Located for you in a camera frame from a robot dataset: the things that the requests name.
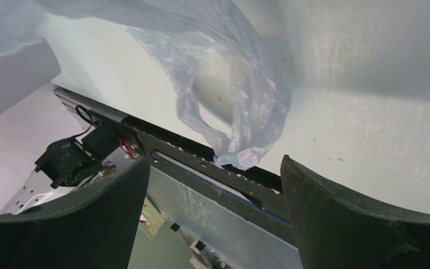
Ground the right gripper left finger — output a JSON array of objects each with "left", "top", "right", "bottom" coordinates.
[{"left": 0, "top": 157, "right": 151, "bottom": 268}]

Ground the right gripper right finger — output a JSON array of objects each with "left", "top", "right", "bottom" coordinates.
[{"left": 281, "top": 156, "right": 430, "bottom": 268}]

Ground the light blue plastic trash bag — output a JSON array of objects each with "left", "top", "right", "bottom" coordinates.
[{"left": 0, "top": 1, "right": 291, "bottom": 170}]

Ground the grey cylindrical trash bin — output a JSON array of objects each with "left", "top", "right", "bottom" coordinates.
[{"left": 0, "top": 41, "right": 60, "bottom": 114}]

